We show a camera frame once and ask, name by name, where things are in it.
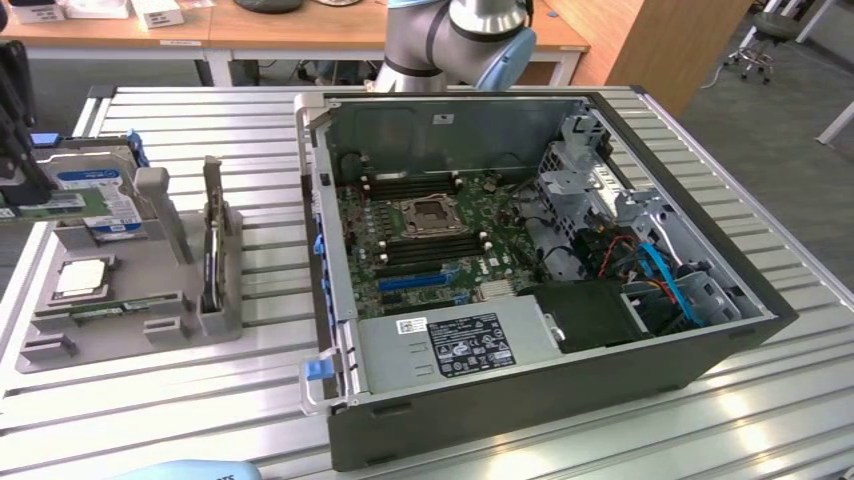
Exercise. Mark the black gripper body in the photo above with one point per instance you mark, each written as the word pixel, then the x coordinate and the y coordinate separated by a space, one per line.
pixel 13 75

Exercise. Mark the green RAM stick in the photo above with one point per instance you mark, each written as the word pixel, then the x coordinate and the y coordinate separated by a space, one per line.
pixel 62 206
pixel 126 305

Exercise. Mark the black RAM slot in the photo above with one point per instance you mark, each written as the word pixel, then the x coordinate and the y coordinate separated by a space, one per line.
pixel 411 183
pixel 435 246
pixel 436 251
pixel 433 240
pixel 409 177
pixel 437 257
pixel 413 195
pixel 412 189

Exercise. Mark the white cardboard box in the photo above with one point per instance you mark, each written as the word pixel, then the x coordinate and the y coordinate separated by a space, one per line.
pixel 40 10
pixel 100 7
pixel 158 12

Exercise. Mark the hard disk with blue caddy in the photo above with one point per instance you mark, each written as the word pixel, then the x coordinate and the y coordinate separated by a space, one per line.
pixel 109 200

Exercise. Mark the silver CPU chip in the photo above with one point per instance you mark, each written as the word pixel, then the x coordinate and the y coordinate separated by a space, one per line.
pixel 81 277

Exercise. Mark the grey parts rack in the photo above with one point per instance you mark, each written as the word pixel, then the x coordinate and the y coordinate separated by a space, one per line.
pixel 146 280

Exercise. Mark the graphics card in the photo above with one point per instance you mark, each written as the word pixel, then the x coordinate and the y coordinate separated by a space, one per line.
pixel 214 235

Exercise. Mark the dark round object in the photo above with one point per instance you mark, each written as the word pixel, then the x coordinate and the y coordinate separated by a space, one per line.
pixel 266 5

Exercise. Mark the blue case latch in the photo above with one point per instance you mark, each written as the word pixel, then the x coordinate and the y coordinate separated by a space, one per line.
pixel 317 371

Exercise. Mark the black expansion slot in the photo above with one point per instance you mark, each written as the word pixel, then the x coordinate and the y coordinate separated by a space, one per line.
pixel 406 271

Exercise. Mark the blue expansion slot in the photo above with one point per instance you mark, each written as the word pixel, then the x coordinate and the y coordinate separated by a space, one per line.
pixel 413 282

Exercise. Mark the grey power supply with label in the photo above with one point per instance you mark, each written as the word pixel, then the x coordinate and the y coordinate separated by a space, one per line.
pixel 393 350

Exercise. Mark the green motherboard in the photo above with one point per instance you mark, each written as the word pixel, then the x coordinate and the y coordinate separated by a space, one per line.
pixel 493 260

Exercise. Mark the metal disk bay cage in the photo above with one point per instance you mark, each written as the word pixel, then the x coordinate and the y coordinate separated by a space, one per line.
pixel 573 185

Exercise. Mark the black fan shroud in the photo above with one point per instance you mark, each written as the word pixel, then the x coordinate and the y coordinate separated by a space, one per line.
pixel 587 312

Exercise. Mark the black open PC case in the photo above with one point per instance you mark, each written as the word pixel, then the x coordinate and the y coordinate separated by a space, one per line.
pixel 533 400

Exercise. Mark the wooden cabinet side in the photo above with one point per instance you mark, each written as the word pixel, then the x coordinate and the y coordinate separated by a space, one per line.
pixel 667 45

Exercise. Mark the grey stool chrome base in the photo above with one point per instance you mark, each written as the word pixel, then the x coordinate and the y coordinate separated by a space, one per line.
pixel 767 30

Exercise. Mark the white table leg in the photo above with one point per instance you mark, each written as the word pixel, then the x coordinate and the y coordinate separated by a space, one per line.
pixel 836 122

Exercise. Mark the wooden desk white frame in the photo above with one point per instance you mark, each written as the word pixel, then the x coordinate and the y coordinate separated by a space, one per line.
pixel 300 30
pixel 100 32

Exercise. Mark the CPU socket with metal frame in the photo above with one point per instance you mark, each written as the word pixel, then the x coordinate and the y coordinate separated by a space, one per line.
pixel 429 215

